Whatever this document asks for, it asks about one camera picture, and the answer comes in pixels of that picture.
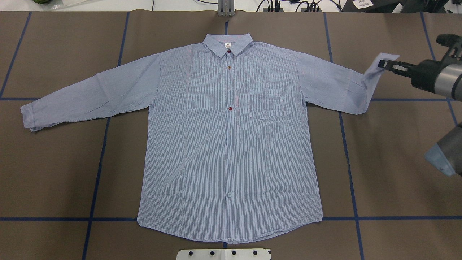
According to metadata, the aluminium frame post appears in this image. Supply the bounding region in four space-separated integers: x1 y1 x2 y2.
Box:
217 0 235 17

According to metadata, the light blue striped shirt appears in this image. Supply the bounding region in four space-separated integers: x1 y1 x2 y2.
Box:
20 34 399 244

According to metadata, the green folded cloth pouch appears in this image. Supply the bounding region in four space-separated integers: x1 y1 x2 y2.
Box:
32 0 53 5

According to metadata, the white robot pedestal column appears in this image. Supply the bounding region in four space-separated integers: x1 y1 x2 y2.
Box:
176 248 272 260

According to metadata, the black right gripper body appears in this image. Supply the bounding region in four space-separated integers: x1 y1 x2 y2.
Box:
410 60 441 94

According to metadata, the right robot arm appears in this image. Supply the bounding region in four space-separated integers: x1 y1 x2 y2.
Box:
378 60 462 177

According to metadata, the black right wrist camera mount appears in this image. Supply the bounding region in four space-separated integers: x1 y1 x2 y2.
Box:
436 34 462 64

